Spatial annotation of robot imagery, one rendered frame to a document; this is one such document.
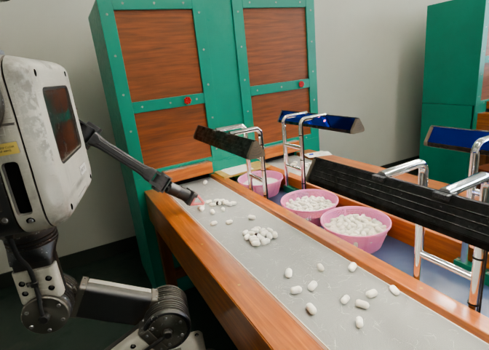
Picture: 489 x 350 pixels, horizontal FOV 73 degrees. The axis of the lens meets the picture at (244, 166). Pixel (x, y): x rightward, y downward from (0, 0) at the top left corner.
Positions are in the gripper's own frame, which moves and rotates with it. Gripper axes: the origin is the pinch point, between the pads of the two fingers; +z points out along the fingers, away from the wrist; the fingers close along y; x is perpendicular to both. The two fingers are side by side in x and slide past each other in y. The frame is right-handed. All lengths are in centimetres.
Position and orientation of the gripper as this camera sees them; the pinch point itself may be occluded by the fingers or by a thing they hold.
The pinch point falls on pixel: (202, 203)
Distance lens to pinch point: 163.4
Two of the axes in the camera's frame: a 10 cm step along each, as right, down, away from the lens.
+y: -4.7, -2.0, 8.6
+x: -4.7, 8.8, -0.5
